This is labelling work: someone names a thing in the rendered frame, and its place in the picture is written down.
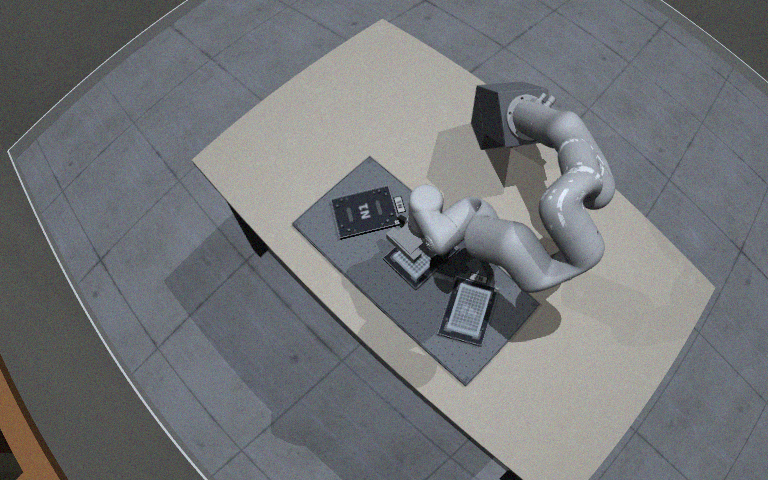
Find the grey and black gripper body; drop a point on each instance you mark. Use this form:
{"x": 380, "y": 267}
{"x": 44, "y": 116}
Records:
{"x": 424, "y": 248}

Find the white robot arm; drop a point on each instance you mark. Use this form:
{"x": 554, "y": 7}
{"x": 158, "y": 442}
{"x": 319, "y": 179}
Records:
{"x": 513, "y": 245}

